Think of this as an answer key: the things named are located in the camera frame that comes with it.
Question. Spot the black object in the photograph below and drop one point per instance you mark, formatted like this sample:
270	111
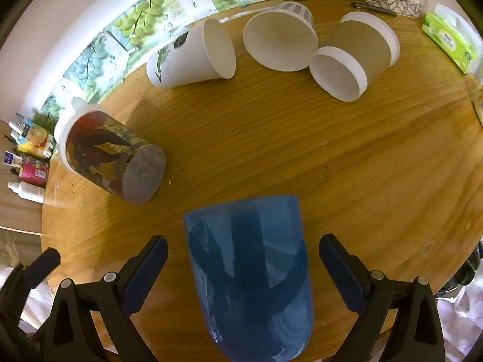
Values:
469	267

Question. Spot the white cup with plant print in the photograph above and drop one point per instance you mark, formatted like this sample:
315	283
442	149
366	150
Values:
188	60

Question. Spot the black pen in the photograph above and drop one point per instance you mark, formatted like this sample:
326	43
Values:
373	8

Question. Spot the blue cup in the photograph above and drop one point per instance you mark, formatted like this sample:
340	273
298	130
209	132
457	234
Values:
249	271

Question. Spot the yellow and orange box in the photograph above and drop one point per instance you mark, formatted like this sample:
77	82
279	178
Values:
37	141

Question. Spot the pink packet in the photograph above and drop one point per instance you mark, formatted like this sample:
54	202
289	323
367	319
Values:
34	171

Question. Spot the white cup with grey stripes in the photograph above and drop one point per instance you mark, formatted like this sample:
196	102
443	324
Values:
279	41

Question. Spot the white plastic bottle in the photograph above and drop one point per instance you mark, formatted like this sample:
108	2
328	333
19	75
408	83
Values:
26	190

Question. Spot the pale purple cloth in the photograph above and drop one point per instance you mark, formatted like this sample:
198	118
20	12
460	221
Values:
460	320

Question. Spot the small blue and white box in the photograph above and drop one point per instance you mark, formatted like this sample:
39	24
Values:
11	158

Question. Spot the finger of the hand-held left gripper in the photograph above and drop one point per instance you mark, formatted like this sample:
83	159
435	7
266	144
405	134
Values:
43	266

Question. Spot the green tissue pack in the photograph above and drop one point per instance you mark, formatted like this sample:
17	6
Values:
449	41

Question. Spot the red and brown printed cup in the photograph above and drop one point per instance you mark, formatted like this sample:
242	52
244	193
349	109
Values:
98	147

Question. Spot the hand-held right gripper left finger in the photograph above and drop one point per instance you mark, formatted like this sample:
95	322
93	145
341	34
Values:
145	275

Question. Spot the white cup with brown sleeve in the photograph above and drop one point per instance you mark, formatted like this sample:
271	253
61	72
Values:
366	45

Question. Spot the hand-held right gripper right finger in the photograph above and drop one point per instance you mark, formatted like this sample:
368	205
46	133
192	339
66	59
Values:
339	271

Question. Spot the grape wall poster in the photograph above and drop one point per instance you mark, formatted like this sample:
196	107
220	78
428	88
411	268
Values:
143	15

